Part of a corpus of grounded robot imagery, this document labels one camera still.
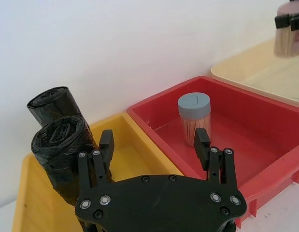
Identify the toothpick jar with grey lid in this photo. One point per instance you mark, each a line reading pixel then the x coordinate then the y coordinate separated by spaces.
pixel 194 106

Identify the yellow plastic bin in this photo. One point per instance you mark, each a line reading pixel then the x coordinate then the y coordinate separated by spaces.
pixel 137 157

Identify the black garbage bag roll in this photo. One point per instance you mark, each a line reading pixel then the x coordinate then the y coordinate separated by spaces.
pixel 55 104
pixel 60 149

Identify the cream plastic bin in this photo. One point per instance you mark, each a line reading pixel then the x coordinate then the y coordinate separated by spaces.
pixel 267 67

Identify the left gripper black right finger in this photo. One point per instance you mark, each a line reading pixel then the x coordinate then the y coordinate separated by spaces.
pixel 202 147

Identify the red plastic bin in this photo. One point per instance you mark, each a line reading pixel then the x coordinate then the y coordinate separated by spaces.
pixel 250 135

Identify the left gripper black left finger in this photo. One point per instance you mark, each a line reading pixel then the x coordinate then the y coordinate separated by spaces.
pixel 106 145

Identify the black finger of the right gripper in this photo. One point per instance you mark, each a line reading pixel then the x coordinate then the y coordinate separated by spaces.
pixel 297 23
pixel 282 21

